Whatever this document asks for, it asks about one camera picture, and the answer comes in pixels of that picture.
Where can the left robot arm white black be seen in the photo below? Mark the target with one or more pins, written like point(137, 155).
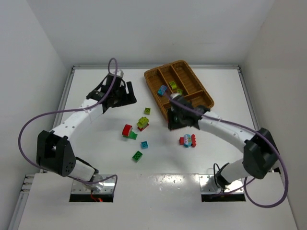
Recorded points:
point(55, 148)

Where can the dark green lego brick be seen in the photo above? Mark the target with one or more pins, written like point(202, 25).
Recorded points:
point(137, 156)

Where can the blue fish lego assembly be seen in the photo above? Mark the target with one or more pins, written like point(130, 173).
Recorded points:
point(188, 140)

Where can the lime long lego brick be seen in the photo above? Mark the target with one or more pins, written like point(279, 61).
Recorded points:
point(142, 122)

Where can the small blue lego brick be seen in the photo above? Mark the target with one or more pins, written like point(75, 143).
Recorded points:
point(144, 145)

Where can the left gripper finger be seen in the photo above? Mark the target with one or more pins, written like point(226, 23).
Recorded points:
point(110, 103)
point(131, 97)

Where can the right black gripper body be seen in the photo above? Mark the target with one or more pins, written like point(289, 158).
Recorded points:
point(174, 113)

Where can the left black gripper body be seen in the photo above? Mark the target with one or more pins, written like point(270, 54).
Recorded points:
point(123, 96)

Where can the lime square lego brick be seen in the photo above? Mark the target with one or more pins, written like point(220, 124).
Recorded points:
point(172, 85)

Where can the brown wicker divided basket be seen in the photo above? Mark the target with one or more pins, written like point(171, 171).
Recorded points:
point(177, 77)

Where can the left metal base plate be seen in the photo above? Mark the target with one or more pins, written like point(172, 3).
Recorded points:
point(102, 184)

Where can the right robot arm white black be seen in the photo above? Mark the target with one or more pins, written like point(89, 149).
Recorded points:
point(258, 156)

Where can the blue long lego brick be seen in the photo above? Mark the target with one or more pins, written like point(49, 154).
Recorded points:
point(162, 90)

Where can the green lego under red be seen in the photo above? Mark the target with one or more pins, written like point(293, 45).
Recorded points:
point(131, 135)

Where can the small lime lego brick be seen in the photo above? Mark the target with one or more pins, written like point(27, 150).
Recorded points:
point(147, 111)

